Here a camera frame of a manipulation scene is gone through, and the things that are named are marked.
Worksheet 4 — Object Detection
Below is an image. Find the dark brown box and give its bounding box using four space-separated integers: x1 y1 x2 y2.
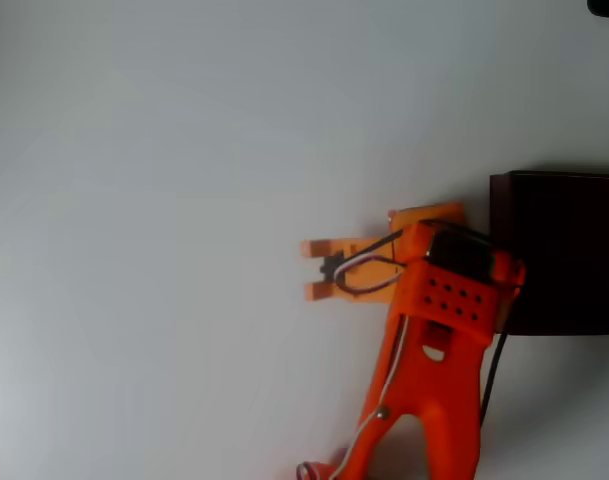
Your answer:
488 170 609 337

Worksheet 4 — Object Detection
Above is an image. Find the light orange camera mount bracket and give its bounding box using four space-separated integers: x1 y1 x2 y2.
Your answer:
299 236 404 304

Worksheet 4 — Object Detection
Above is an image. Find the black camera cable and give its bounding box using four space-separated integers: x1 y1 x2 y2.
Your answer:
332 230 406 297

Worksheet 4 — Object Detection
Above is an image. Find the small black camera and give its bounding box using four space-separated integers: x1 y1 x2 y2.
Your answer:
318 253 344 280

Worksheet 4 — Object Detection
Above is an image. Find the thick black cable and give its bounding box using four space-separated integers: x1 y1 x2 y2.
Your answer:
479 328 509 429

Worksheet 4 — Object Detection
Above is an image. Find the white servo wire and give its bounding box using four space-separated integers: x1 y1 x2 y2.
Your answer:
295 314 411 480

